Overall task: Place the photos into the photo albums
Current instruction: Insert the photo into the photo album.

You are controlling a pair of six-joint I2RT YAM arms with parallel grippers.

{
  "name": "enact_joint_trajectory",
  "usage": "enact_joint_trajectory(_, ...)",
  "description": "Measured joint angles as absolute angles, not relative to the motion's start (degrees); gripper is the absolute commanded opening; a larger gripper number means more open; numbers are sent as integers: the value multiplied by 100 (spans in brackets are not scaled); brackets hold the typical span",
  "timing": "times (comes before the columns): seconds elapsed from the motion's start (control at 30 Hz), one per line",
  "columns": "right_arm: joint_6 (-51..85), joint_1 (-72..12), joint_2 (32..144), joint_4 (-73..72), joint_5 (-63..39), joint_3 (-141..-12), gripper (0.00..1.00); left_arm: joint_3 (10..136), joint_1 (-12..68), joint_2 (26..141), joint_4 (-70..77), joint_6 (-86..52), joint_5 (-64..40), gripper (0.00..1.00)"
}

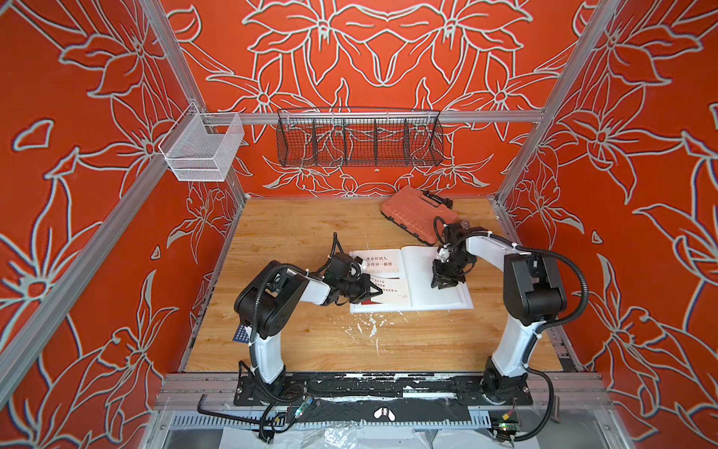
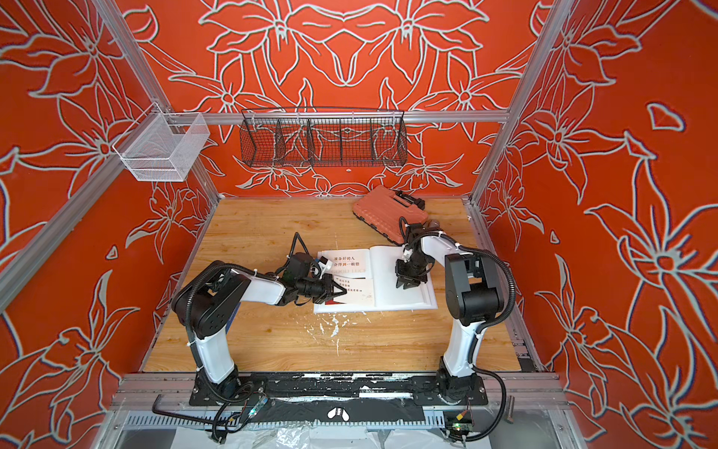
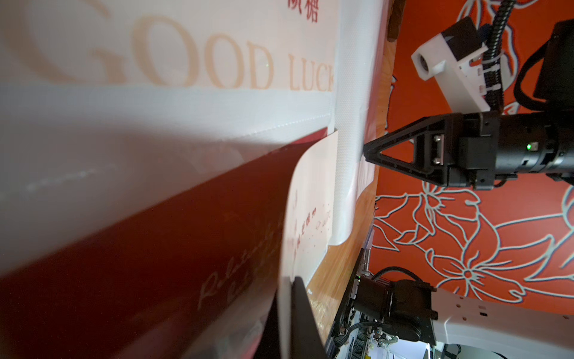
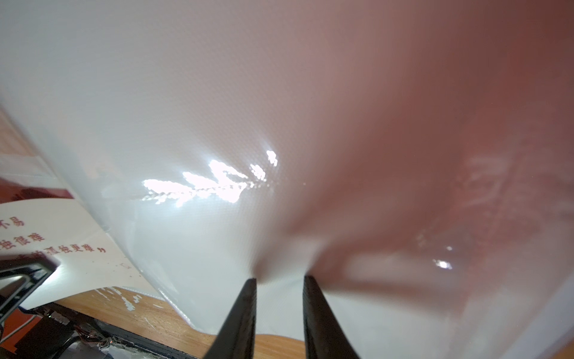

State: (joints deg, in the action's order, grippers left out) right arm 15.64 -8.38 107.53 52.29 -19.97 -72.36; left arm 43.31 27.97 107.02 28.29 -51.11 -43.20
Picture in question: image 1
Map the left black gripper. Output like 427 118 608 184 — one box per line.
337 275 383 304

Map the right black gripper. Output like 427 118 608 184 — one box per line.
432 253 478 286

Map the clear mesh wall basket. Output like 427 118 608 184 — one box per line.
159 104 245 183

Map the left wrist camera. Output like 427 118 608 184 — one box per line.
323 253 363 284

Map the dark blue card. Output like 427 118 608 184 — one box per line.
232 324 251 344

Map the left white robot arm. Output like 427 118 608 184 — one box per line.
234 256 383 398

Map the cream card small text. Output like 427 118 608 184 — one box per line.
370 276 411 307

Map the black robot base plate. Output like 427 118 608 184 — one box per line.
232 371 534 408

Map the black wire wall basket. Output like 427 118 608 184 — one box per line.
276 106 445 168

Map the orange plastic tool case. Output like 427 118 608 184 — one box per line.
381 185 458 246

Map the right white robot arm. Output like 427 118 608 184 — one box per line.
431 224 589 404

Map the white card red text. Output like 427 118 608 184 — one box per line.
350 249 403 279

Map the white photo album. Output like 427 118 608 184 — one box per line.
363 246 474 314

